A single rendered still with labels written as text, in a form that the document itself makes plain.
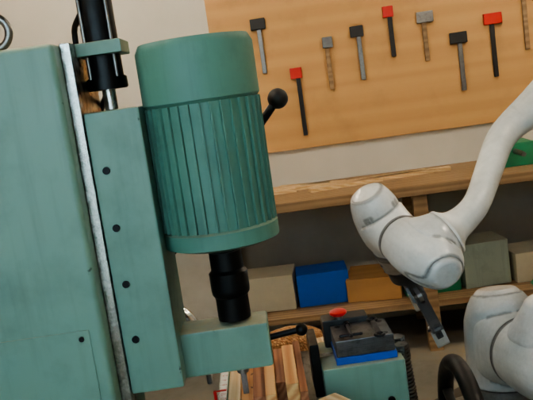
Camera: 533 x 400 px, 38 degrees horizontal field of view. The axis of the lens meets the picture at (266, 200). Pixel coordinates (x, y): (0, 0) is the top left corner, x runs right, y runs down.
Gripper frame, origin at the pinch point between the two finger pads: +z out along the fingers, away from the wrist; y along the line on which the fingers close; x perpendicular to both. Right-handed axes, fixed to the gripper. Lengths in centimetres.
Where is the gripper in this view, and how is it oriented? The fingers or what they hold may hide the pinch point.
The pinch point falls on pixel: (431, 322)
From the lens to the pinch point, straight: 187.3
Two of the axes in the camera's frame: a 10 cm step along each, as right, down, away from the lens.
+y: 2.0, 4.8, -8.5
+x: 8.8, -4.7, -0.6
